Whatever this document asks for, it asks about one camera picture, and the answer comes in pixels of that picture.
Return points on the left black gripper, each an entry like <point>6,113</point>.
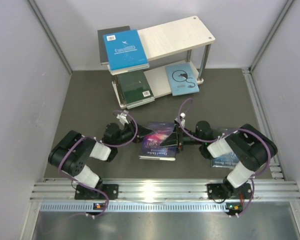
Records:
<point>142,131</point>

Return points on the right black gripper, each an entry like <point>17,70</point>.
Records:
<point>173,140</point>

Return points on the purple galaxy cover book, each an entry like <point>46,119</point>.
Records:
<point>151,149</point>

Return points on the pale grey-green book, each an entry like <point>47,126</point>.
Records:
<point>140,103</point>

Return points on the dark green book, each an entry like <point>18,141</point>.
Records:
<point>135,87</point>

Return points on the light blue circle book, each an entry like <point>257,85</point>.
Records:
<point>182,80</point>

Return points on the dark blue Wuthering Heights book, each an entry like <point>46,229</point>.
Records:
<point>222,160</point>

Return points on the black glossy book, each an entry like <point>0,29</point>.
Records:
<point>103,57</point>

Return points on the bright blue book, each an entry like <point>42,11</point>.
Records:
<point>125,52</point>

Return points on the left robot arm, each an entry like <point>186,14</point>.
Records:
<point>72,152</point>

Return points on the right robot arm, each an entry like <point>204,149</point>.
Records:
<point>253,149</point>

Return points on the white two-tier shelf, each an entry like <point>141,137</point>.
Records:
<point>166,40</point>

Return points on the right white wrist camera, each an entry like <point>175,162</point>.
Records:
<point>182,120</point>

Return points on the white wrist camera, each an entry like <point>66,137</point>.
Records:
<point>182,120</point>
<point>121,115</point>

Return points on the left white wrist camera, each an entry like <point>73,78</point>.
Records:
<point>121,115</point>

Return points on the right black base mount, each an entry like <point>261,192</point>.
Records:
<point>220,192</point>

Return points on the aluminium front rail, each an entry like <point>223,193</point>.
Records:
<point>166,190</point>

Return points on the slotted cable duct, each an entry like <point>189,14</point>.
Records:
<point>133,207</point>

